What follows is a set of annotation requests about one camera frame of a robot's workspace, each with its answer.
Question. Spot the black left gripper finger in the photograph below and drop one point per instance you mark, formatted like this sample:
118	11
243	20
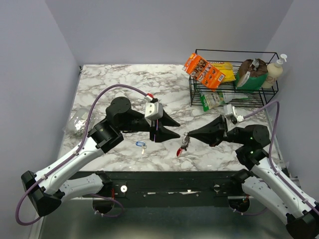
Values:
166	120
158	133

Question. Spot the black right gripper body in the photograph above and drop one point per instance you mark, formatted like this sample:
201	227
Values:
235	135

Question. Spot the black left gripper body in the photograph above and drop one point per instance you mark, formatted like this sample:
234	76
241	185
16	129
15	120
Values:
136	124

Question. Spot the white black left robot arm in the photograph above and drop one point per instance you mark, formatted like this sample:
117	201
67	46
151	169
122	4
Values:
48	188

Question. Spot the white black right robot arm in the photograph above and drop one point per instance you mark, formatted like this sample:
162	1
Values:
262	178

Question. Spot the blue tag small key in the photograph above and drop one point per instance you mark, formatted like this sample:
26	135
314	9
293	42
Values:
142	145

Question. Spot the green white snack packet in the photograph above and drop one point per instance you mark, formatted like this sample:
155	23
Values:
216	99

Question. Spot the clear bag of foil items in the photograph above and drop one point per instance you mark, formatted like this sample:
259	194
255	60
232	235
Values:
76	125

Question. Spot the green brown coffee bag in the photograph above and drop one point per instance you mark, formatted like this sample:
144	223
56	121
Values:
251	75

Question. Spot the orange snack box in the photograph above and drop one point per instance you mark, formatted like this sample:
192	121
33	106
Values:
203	71

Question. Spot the yellow chips bag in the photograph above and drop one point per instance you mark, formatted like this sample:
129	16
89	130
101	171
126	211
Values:
227	69

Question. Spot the white pump lotion bottle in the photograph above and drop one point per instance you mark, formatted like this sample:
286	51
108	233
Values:
275	70

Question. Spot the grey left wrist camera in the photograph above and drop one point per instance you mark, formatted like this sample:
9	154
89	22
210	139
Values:
153	111

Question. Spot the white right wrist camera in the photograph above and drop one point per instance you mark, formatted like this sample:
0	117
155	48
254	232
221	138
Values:
231	114

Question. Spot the black wire basket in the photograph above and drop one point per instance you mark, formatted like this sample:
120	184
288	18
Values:
256	98

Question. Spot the black metal base rail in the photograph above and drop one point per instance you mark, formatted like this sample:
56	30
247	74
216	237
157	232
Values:
176	189

